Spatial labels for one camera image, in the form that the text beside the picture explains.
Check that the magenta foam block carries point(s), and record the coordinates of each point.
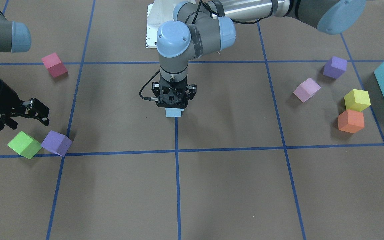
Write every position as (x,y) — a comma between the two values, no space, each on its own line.
(54,65)

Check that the yellow foam block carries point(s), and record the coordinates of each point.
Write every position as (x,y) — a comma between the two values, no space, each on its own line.
(357,100)

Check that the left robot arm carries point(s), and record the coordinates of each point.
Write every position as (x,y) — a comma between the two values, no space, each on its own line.
(192,30)

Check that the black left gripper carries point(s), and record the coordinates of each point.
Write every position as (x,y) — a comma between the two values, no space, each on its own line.
(155,90)

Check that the orange foam block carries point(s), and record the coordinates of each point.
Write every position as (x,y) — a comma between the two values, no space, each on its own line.
(351,121)

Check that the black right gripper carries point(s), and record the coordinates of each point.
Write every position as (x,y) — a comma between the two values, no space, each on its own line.
(2,97)

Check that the light pink foam block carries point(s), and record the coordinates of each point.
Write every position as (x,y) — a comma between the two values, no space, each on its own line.
(306,89)

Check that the green foam block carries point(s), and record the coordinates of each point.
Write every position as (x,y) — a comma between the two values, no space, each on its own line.
(24,145)

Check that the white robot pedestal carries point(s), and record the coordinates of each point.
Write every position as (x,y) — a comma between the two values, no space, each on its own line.
(160,11)

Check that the purple foam block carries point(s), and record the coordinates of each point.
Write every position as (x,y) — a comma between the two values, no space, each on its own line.
(56,143)
(335,67)

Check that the blue foam block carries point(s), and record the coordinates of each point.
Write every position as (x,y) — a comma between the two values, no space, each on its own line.
(173,112)

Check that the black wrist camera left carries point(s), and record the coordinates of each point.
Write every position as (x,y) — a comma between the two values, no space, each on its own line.
(172,99)

